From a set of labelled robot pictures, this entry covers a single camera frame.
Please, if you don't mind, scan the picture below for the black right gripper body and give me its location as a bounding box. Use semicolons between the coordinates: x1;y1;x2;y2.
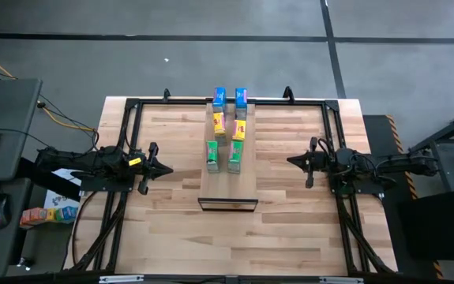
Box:
306;136;334;189

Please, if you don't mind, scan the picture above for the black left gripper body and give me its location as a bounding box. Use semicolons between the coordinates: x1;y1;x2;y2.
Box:
126;142;159;195

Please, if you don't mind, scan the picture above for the green Apple Jacks cereal box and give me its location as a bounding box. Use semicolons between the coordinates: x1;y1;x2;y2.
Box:
227;140;246;174
204;140;220;174

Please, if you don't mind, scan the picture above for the yellow Pops cereal box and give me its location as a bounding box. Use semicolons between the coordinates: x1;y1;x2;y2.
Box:
212;112;227;147
231;119;247;142

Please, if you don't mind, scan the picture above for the blue cereal box pink stripe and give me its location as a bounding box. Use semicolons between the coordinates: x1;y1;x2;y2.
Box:
234;88;249;121

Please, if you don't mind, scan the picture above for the colourful cereal multipack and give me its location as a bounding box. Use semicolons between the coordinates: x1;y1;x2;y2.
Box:
19;204;80;230

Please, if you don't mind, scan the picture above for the white printed carton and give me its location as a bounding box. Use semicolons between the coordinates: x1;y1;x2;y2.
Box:
43;168;82;210

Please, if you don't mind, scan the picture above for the large black case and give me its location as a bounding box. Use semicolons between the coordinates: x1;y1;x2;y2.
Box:
396;185;454;262

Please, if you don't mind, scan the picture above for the black mat hazard stripe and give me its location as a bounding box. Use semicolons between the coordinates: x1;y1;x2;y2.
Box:
362;114;447;279

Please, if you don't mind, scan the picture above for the grey desk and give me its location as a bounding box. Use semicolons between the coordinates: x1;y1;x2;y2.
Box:
0;77;43;279

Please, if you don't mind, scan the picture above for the black aluminium rig frame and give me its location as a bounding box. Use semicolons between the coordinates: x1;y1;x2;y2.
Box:
63;97;400;284

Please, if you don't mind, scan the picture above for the wooden shelf black metal frame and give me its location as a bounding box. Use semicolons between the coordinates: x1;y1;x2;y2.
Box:
197;103;260;214

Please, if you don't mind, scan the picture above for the yellow cable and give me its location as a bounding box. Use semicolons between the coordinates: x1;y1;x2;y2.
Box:
0;45;97;133

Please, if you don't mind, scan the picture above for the silver bracket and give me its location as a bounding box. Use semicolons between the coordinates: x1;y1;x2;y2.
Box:
319;275;364;284
99;275;144;284

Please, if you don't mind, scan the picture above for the black keyboard cable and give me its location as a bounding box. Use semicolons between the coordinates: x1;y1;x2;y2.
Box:
0;126;54;151

